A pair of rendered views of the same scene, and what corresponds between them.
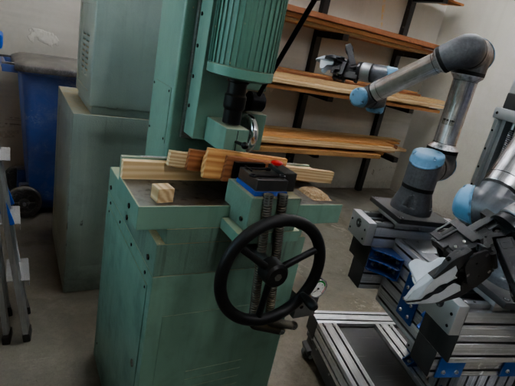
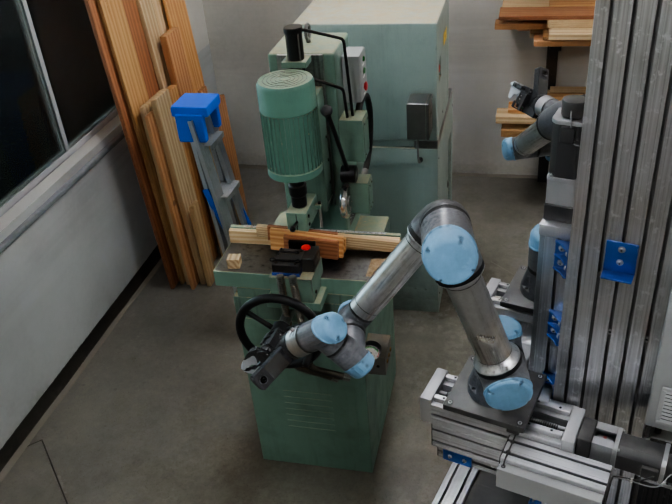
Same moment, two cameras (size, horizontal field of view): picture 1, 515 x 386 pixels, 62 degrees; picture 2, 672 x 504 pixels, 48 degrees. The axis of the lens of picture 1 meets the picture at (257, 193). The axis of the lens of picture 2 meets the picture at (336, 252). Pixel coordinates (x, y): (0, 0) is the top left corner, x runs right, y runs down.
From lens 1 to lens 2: 1.89 m
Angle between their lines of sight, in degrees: 45
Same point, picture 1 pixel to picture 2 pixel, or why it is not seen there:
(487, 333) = (460, 430)
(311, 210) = (357, 285)
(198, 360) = (292, 384)
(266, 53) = (292, 161)
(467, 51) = not seen: hidden behind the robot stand
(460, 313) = (423, 403)
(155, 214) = (224, 276)
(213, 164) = (276, 240)
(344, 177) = not seen: outside the picture
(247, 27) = (272, 145)
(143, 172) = (244, 238)
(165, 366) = not seen: hidden behind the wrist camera
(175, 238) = (244, 293)
